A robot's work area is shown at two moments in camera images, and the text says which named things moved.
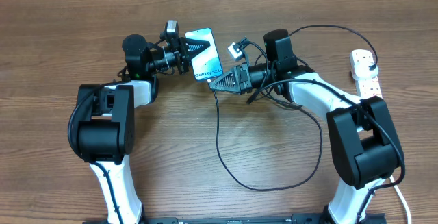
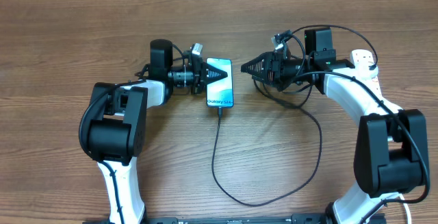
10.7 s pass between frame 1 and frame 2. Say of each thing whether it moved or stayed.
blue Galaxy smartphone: moved
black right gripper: moved
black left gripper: moved
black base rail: stayed
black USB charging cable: moved
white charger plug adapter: stayed
